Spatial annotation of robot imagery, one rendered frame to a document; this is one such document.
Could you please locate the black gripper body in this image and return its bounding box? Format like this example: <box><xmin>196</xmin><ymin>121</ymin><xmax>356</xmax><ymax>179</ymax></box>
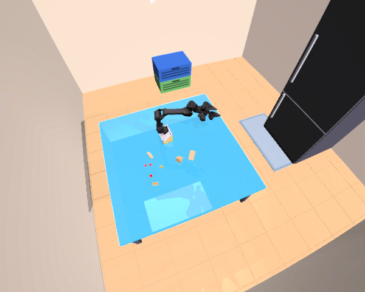
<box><xmin>198</xmin><ymin>101</ymin><xmax>214</xmax><ymax>120</ymax></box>

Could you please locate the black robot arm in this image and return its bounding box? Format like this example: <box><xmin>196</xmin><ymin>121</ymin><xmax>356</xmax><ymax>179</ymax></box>
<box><xmin>154</xmin><ymin>100</ymin><xmax>206</xmax><ymax>134</ymax></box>

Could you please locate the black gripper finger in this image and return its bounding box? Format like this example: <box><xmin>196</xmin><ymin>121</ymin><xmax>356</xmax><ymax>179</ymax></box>
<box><xmin>211</xmin><ymin>111</ymin><xmax>221</xmax><ymax>119</ymax></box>
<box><xmin>206</xmin><ymin>103</ymin><xmax>218</xmax><ymax>111</ymax></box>

